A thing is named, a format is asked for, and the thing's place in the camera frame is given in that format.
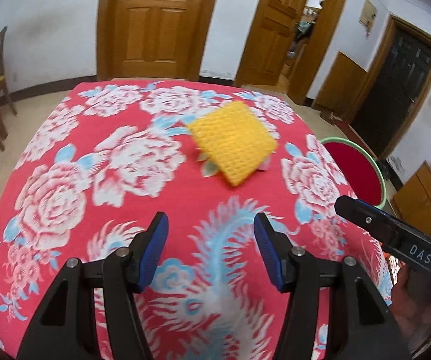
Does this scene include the low wooden cabinet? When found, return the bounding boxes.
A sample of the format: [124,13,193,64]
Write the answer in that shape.
[315,51,367,120]

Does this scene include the red floral tablecloth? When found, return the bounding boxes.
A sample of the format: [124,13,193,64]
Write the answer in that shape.
[0,80,392,359]

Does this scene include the closed wooden door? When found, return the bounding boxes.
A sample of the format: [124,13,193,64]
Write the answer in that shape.
[97,0,215,80]

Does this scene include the yellow foam mesh sheet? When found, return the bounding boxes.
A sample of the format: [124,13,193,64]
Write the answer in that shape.
[187,101,277,187]

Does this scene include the open wooden door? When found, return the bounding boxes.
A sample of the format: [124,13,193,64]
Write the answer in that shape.
[234,0,346,105]

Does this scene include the red green trash bin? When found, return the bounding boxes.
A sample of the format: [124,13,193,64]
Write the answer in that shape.
[321,136,387,209]

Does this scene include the wall electrical panel box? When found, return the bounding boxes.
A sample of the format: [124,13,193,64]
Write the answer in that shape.
[359,0,377,37]

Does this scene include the dark entrance door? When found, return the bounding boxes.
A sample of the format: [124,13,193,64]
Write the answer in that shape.
[347,15,431,159]

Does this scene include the person's right hand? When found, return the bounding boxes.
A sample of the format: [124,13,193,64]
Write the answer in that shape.
[389,265,431,343]

